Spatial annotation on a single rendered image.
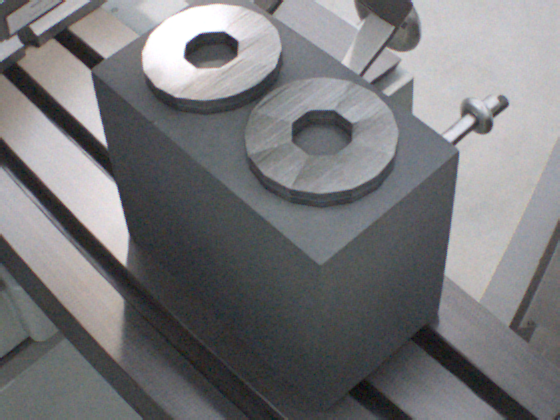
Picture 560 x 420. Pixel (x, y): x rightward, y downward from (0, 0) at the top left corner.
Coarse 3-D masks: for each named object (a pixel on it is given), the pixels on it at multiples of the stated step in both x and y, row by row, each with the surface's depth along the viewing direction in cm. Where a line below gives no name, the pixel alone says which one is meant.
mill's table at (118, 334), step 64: (64, 64) 98; (0, 128) 93; (64, 128) 96; (0, 192) 89; (64, 192) 89; (0, 256) 92; (64, 256) 85; (128, 256) 84; (64, 320) 85; (128, 320) 81; (192, 320) 81; (448, 320) 80; (128, 384) 80; (192, 384) 77; (256, 384) 77; (384, 384) 77; (448, 384) 76; (512, 384) 76
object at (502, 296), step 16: (544, 176) 155; (544, 192) 154; (528, 208) 152; (544, 208) 152; (528, 224) 150; (544, 224) 150; (512, 240) 149; (528, 240) 149; (544, 240) 148; (512, 256) 147; (528, 256) 147; (496, 272) 146; (512, 272) 146; (528, 272) 145; (496, 288) 144; (512, 288) 144; (496, 304) 143; (512, 304) 142
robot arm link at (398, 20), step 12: (360, 0) 82; (372, 0) 81; (384, 0) 82; (396, 0) 83; (408, 0) 83; (372, 12) 88; (384, 12) 83; (396, 12) 83; (408, 12) 84; (396, 24) 84
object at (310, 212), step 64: (128, 64) 71; (192, 64) 70; (256, 64) 68; (320, 64) 70; (128, 128) 71; (192, 128) 67; (256, 128) 65; (320, 128) 67; (384, 128) 65; (128, 192) 79; (192, 192) 69; (256, 192) 64; (320, 192) 62; (384, 192) 63; (448, 192) 68; (192, 256) 76; (256, 256) 67; (320, 256) 61; (384, 256) 66; (256, 320) 74; (320, 320) 65; (384, 320) 73; (320, 384) 72
